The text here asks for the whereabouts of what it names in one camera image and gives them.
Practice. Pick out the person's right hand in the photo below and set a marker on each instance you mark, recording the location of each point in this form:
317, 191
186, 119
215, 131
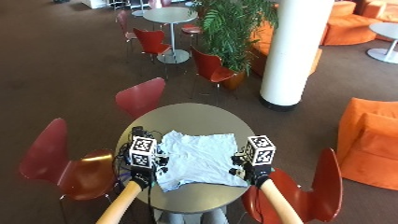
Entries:
257, 174

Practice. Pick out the person's left hand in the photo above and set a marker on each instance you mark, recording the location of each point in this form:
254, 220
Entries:
142, 177

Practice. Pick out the light blue t-shirt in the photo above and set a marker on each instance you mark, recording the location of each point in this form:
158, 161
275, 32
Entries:
198, 158

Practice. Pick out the white marker cube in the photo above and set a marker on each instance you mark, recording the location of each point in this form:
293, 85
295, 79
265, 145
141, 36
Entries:
142, 151
259, 151

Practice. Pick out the small black device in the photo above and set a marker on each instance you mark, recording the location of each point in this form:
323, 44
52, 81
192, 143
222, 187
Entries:
137, 131

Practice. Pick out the the person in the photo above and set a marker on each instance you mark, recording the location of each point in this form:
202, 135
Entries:
213, 217

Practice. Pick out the red wooden chair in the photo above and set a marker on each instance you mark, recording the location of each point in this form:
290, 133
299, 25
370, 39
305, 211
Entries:
141, 96
150, 40
314, 193
209, 67
192, 29
78, 174
122, 23

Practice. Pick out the brown plant pot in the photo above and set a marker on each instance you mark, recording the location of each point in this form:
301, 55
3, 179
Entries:
234, 80

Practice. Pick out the orange armchair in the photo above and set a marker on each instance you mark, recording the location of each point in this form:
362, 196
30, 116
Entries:
370, 146

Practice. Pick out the orange bench seat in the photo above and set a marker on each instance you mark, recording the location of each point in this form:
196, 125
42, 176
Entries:
262, 46

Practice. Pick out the white round column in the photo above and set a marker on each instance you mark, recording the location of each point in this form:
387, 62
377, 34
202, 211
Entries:
295, 53

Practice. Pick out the green palm plant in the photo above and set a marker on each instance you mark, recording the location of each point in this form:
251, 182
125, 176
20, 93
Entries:
231, 28

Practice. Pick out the small round grey table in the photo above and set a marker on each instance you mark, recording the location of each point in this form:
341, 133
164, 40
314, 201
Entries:
140, 12

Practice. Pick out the orange sofa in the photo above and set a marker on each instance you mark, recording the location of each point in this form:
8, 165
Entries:
351, 28

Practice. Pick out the round grey pedestal table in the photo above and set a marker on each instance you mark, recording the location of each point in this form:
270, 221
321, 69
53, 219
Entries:
169, 15

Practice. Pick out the round white pedestal table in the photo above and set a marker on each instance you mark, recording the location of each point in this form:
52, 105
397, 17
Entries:
387, 31

